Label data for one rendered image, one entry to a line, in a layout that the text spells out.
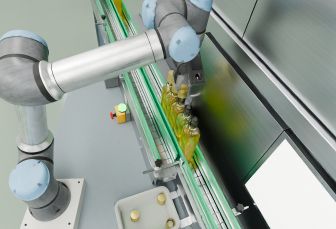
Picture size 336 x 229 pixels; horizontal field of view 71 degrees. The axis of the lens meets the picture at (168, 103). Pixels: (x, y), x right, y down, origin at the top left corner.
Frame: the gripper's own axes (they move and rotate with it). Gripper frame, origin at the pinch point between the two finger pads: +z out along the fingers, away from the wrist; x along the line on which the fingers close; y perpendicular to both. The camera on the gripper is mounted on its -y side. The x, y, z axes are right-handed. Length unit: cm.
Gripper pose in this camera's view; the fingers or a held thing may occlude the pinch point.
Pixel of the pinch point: (183, 88)
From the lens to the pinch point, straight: 88.3
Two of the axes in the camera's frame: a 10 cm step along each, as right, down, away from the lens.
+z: -1.0, 6.6, 7.5
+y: -3.0, -7.4, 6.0
